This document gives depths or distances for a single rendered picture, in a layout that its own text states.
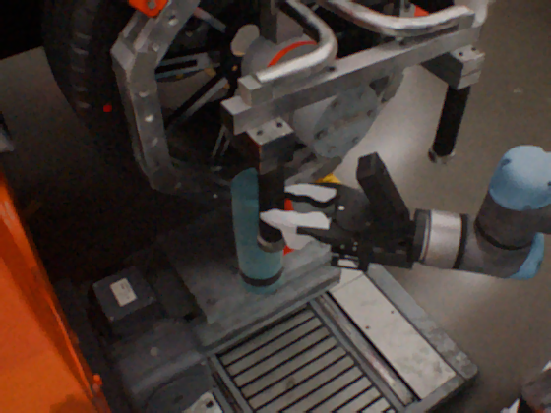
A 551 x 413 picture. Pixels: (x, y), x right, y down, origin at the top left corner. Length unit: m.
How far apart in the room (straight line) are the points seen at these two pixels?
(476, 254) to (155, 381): 0.64
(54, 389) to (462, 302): 1.31
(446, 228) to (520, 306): 1.08
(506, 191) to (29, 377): 0.54
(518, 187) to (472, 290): 1.14
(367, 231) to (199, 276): 0.78
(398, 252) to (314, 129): 0.21
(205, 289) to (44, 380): 0.82
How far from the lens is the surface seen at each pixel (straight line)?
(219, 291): 1.37
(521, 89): 2.66
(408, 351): 1.48
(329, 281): 1.50
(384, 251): 0.73
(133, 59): 0.75
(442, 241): 0.70
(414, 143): 2.17
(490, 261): 0.71
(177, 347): 1.09
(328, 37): 0.69
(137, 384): 1.07
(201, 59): 0.93
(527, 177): 0.62
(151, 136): 0.83
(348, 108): 0.80
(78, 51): 0.83
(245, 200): 0.85
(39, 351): 0.57
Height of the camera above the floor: 1.35
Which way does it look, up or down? 47 degrees down
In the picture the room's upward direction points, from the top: straight up
